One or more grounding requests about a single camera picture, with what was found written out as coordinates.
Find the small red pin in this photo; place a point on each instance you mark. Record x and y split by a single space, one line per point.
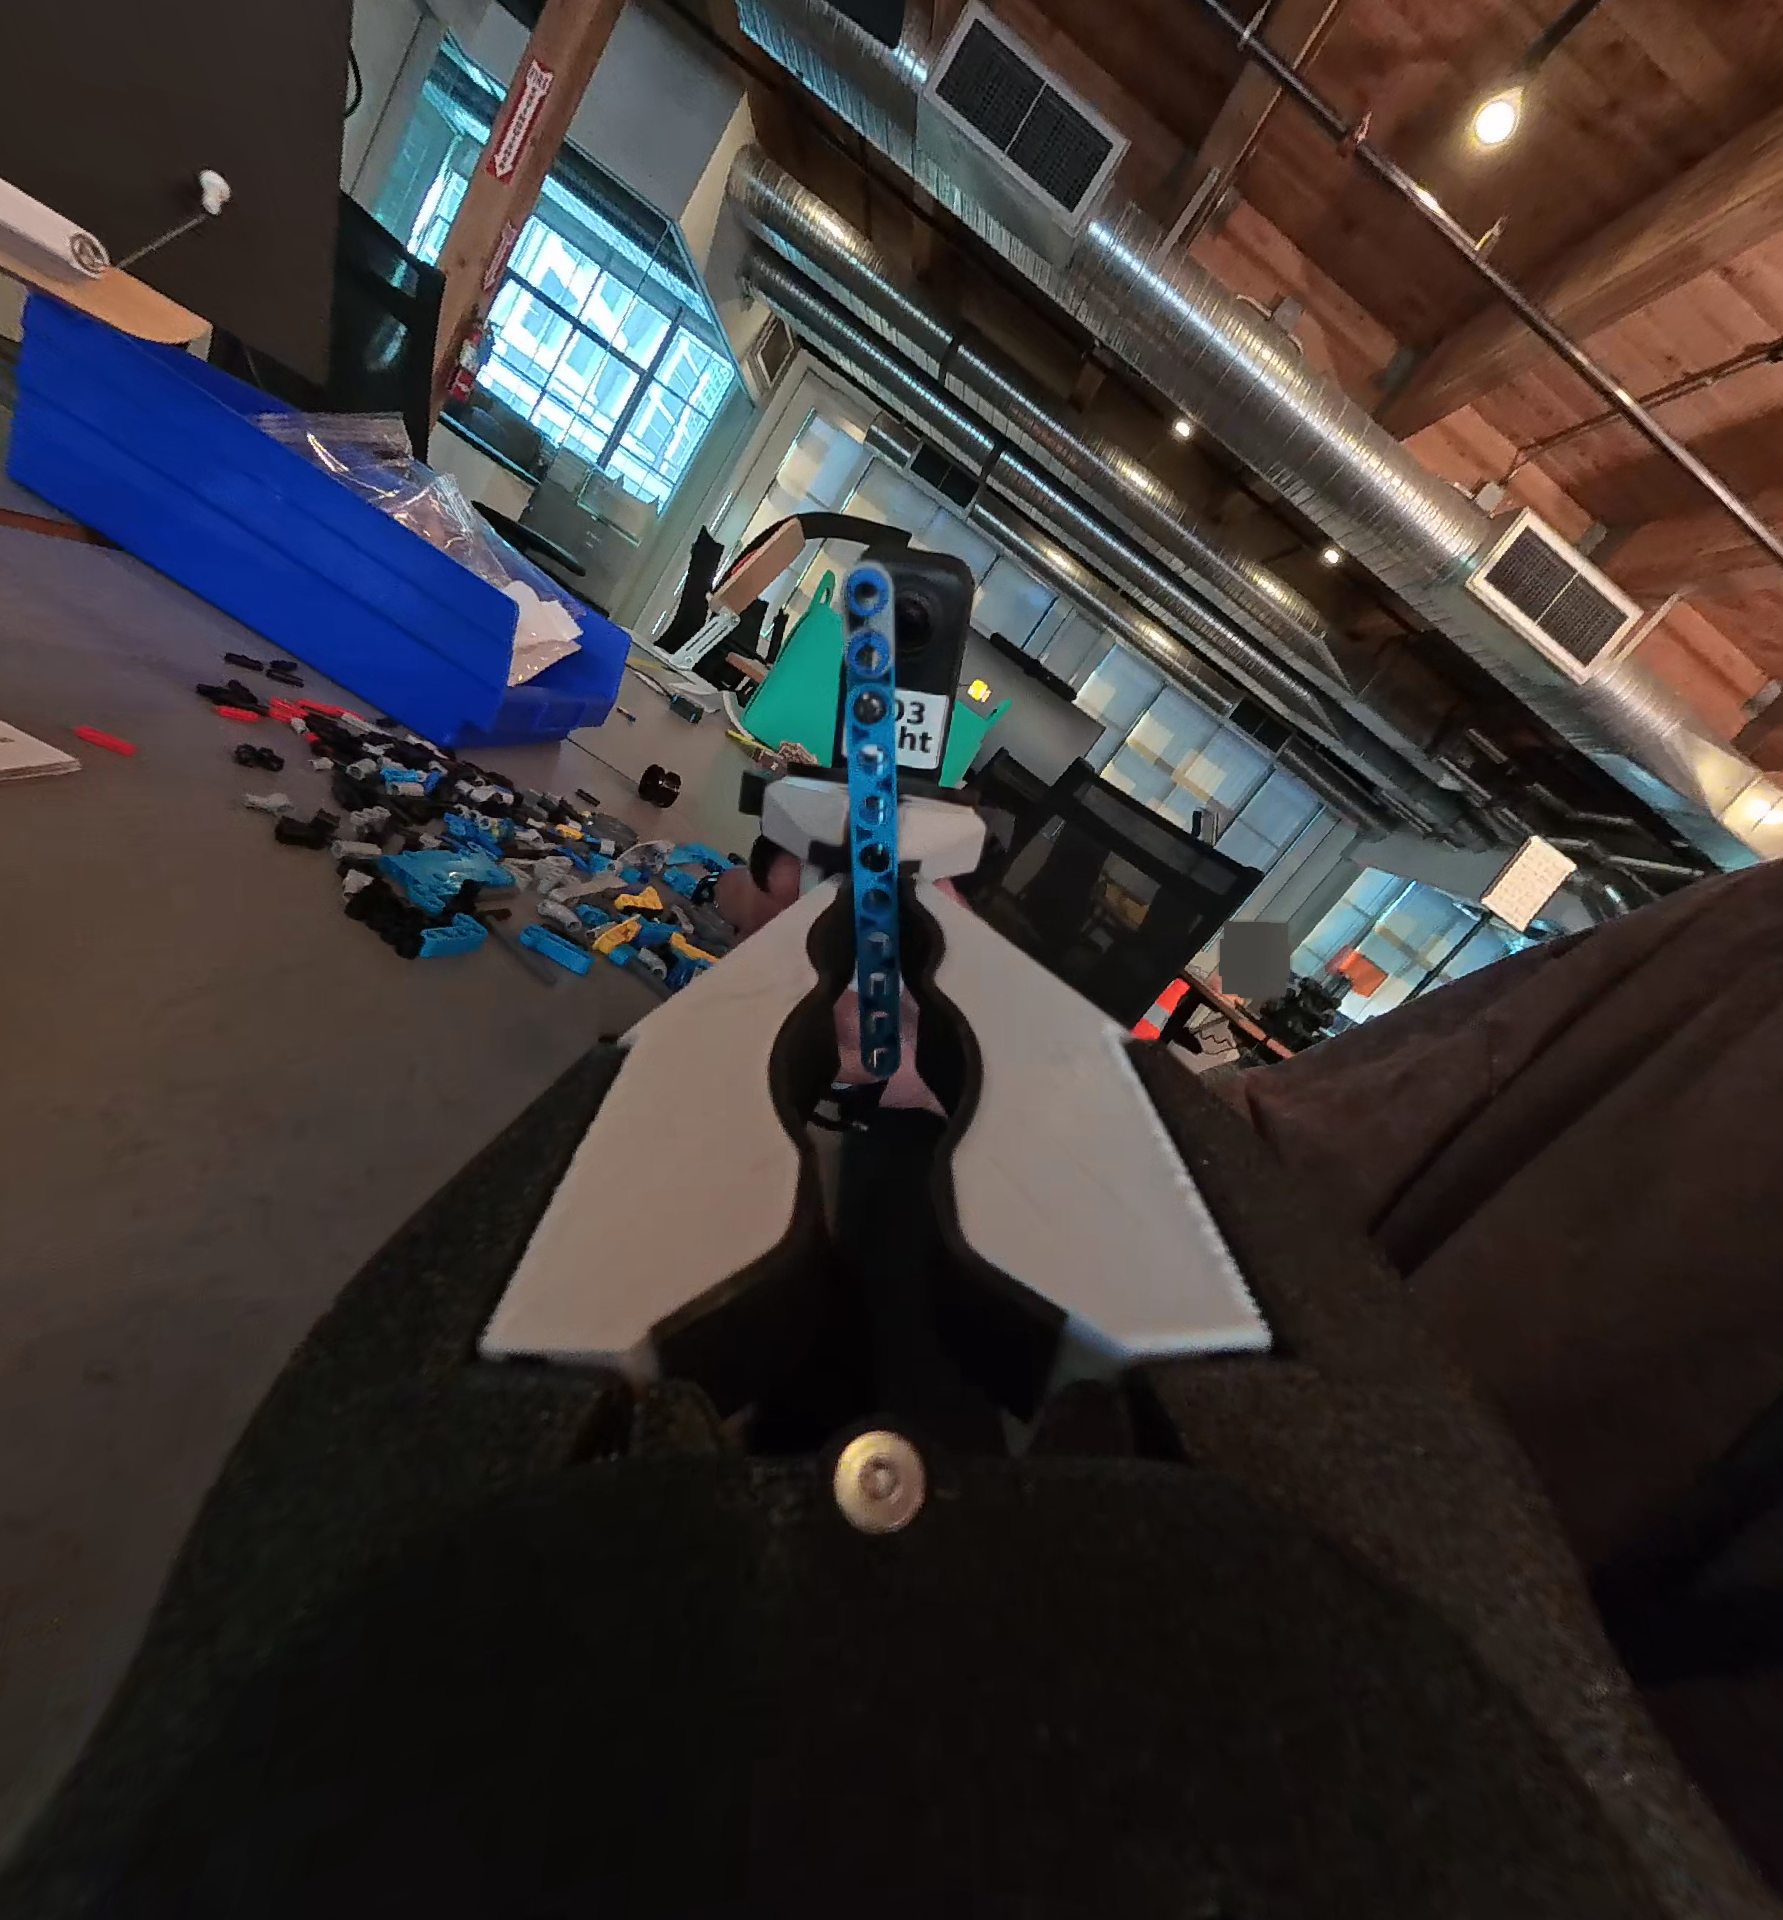
106 740

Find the small black monitor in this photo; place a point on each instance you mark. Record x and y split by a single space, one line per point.
388 315

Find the blue plastic bin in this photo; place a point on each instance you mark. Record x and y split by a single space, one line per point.
230 481

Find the person's right hand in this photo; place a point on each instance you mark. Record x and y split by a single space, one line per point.
780 893

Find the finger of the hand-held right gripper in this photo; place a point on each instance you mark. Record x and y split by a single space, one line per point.
943 836
803 832

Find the long blue perforated beam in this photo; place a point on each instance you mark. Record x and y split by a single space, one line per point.
873 810

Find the small black wheel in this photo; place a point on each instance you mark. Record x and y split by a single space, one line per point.
663 783

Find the silver ventilation duct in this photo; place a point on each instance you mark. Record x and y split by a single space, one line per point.
1280 374

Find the black monitor panel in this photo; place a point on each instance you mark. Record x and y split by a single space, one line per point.
126 91

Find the paned window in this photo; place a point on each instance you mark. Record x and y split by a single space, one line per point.
606 346

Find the clear plastic bags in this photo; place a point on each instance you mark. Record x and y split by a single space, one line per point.
425 509

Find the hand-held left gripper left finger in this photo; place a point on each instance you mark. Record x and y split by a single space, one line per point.
636 1184

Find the person's right forearm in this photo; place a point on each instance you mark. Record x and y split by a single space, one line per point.
1583 1049

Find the white vent grille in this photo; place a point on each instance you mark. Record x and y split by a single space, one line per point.
1026 104
1554 592

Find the orange traffic cone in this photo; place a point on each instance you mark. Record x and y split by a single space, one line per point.
1170 1009

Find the black mesh office chair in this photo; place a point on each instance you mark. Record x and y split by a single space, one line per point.
1130 900

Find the person's brown clothing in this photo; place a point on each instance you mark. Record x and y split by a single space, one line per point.
1732 1500

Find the brown and black chair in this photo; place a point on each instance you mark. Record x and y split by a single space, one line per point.
764 567

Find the teal plastic panel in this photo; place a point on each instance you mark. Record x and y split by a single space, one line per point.
802 689

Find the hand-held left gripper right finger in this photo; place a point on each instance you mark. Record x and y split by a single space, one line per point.
1102 1184

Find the pile of small building bricks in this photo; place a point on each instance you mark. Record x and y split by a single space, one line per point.
443 870

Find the light wooden board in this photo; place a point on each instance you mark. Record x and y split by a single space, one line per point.
141 309

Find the brown post with red label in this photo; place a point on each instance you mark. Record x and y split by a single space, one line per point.
524 149

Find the grey desk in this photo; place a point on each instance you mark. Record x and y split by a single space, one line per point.
157 1125

